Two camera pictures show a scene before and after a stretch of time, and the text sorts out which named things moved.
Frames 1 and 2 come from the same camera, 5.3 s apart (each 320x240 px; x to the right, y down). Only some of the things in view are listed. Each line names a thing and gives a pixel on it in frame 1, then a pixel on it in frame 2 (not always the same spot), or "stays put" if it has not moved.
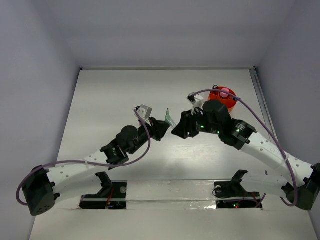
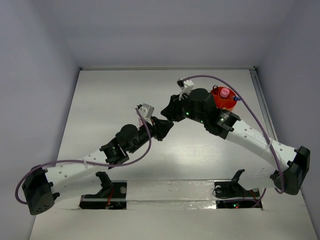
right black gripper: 185,125 -> 172,111
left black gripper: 157,128 stays put
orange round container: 230,102 stays put
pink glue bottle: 223,95 stays put
